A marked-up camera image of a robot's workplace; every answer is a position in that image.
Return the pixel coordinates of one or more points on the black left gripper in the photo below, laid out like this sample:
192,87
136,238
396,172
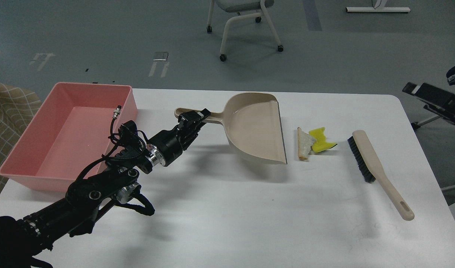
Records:
170,144

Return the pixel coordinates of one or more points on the beige plastic dustpan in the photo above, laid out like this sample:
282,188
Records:
252,124

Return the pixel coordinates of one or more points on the bread slice piece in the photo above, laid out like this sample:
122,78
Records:
304,145

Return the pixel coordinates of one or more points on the yellow sponge piece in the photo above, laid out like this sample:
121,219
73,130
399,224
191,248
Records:
321,143

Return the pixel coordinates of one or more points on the beige hand brush black bristles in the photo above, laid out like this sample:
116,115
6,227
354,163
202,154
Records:
372,171

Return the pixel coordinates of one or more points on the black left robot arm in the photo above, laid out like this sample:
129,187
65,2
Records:
107,182

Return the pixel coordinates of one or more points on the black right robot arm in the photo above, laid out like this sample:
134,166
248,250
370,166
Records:
440,102

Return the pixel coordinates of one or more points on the pink plastic bin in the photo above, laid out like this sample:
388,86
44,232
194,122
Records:
69,131

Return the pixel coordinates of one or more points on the grey floor plate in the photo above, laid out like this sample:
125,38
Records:
161,56

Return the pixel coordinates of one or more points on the white desk base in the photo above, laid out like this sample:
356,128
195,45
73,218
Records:
380,6

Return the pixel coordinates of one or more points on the beige checkered cloth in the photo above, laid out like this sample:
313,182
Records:
17,108

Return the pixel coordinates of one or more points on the white stand leg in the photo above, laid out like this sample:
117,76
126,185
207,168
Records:
418,124

